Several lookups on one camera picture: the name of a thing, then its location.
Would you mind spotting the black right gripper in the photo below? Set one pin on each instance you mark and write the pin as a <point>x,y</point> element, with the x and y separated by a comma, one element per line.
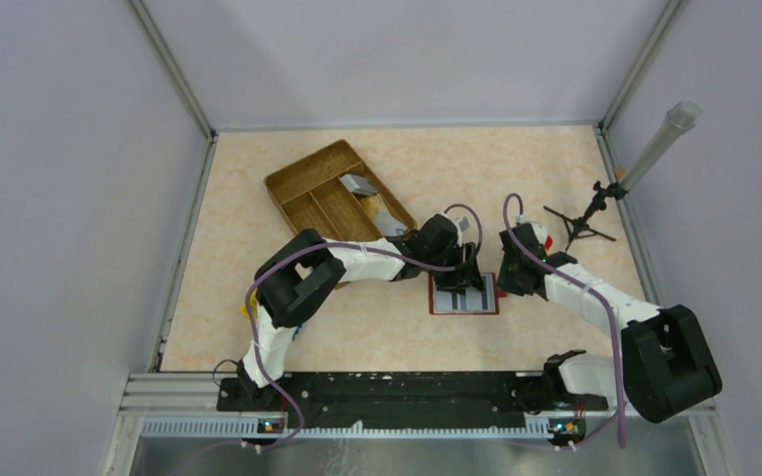
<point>504,283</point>

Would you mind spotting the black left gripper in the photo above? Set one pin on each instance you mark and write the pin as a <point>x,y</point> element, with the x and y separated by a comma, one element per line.
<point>467,277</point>

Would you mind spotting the silver striped credit card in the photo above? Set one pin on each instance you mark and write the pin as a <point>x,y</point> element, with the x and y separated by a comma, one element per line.
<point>478,302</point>

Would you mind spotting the red leather card holder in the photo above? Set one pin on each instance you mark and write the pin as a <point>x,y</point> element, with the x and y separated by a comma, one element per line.
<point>489,280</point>

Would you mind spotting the grey credit cards stack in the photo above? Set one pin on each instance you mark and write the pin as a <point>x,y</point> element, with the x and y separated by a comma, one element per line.
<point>358,185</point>

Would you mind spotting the brown woven divided tray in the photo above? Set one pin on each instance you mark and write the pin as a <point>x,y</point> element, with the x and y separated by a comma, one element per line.
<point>309,194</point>

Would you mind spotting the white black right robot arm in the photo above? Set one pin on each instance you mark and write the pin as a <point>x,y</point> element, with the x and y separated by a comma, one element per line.
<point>662,365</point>

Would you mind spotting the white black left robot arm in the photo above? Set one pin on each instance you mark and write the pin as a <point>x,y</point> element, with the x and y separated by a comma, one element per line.
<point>290,287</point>

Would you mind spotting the gold cards in tray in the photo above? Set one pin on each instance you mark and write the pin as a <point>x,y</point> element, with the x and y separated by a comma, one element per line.
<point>381,216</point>

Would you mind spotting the black mini tripod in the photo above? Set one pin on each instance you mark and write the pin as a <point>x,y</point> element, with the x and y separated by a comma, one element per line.
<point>579,227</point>

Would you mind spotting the yellow red blue toy block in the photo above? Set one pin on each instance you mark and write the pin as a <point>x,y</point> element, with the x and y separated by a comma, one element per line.
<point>251,311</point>

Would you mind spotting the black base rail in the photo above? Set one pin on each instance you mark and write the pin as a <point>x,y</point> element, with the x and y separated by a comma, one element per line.
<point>408,400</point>

